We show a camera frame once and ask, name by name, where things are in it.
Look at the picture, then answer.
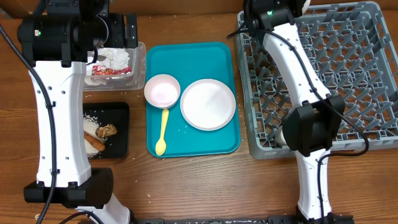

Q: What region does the yellow plastic spoon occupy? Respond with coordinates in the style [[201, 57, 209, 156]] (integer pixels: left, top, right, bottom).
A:
[[155, 108, 169, 156]]

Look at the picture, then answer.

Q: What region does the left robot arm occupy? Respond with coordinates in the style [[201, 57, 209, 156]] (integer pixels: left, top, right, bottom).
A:
[[17, 0, 138, 223]]

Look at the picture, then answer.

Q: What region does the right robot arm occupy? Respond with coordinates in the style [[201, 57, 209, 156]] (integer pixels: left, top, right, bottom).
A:
[[243, 0, 345, 223]]

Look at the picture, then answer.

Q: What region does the red snack wrapper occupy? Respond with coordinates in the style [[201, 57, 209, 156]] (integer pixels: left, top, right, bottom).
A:
[[91, 65, 132, 75]]

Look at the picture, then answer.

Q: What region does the white paper cup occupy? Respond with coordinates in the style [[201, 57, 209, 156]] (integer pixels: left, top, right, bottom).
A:
[[275, 126, 287, 146]]

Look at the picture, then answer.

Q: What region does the brown food scrap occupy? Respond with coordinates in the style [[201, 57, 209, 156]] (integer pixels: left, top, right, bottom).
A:
[[95, 124, 118, 139]]

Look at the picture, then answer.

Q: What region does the white round plate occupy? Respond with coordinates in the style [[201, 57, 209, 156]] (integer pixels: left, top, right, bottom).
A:
[[180, 79, 236, 131]]

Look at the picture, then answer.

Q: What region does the white napkin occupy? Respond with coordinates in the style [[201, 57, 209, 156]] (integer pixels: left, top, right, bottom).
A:
[[85, 48, 132, 86]]

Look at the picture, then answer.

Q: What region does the pink bowl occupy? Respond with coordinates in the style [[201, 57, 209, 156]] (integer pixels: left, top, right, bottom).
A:
[[144, 74, 181, 109]]

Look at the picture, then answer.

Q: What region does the clear plastic bin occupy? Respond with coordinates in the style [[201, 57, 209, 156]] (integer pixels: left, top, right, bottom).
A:
[[83, 42, 146, 91]]

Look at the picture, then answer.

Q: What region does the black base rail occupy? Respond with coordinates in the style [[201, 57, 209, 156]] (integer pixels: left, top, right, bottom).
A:
[[77, 213, 355, 224]]

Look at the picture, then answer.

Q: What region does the grey dishwasher rack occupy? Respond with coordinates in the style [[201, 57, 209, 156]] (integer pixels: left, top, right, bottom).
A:
[[235, 1, 397, 159]]

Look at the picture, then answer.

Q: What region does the white rice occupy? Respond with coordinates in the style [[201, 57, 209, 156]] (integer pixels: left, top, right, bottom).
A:
[[83, 115, 103, 159]]

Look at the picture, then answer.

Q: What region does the black waste tray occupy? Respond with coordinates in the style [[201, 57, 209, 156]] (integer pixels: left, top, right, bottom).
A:
[[83, 102, 129, 159]]

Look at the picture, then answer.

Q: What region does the teal serving tray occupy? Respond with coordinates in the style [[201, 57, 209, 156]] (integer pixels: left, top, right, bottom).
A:
[[146, 42, 241, 158]]

